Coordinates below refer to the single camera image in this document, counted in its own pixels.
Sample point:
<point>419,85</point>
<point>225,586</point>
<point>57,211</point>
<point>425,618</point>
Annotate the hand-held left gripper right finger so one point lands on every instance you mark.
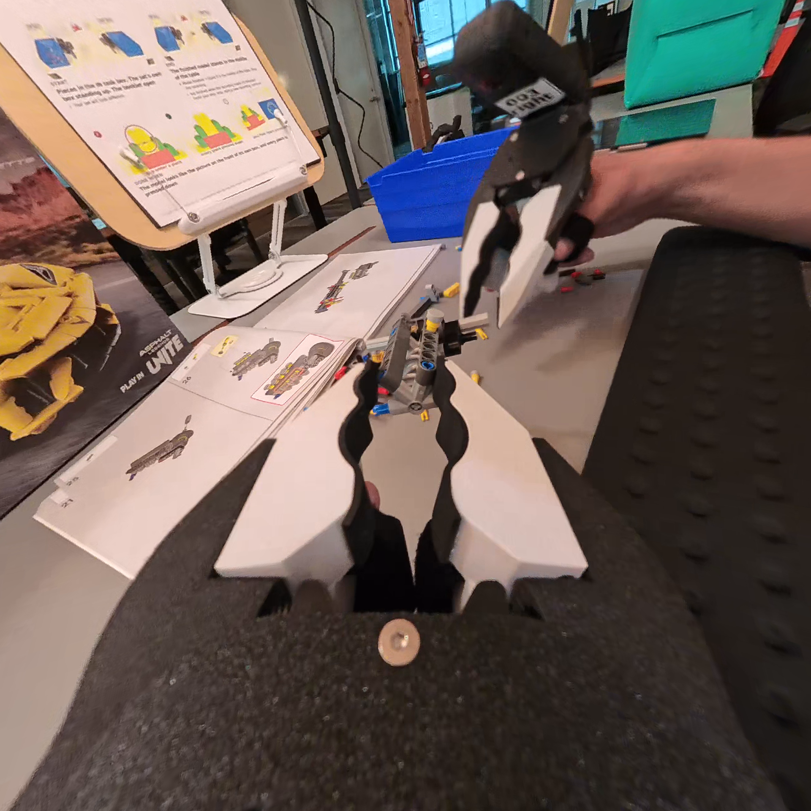
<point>513,507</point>

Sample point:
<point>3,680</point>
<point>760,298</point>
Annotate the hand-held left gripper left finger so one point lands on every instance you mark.
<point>291,500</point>

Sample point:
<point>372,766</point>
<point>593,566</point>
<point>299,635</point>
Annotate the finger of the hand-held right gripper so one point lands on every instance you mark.
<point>474,247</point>
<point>535,247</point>

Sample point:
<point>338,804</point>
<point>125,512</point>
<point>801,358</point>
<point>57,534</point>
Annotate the black toy gear assembly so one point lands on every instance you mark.
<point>412,361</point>

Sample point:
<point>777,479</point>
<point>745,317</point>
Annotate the person's right forearm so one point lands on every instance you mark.
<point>728,184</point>

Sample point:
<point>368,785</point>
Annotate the toy car set box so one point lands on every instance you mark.
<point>63,355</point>

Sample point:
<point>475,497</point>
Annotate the person's left hand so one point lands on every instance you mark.
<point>372,495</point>

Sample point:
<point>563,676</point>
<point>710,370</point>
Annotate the person's right hand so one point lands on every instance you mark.
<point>614,196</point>

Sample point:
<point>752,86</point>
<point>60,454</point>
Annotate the scatter of small toy pins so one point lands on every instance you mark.
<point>580,279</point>

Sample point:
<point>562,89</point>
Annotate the blue plastic bin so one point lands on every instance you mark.
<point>431,196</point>

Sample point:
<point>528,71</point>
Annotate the partly built toy chassis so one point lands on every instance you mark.
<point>418,307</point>

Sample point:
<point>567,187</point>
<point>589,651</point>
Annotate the dark green notebook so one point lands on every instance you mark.
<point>665,123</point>

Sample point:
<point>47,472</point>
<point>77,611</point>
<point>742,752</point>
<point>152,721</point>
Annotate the building instruction booklet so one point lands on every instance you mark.
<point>355,285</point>

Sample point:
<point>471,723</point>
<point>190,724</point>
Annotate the wooden pillar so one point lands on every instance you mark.
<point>409,63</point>

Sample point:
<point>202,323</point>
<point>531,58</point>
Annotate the teal felt bag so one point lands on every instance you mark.
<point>697,50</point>

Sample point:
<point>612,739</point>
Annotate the black stand pole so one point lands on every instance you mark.
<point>329,108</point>

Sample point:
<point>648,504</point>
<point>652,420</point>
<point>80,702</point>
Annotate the black dimpled mat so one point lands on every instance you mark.
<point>709,443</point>

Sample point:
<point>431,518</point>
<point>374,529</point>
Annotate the orange traffic cone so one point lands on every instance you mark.
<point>780,44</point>

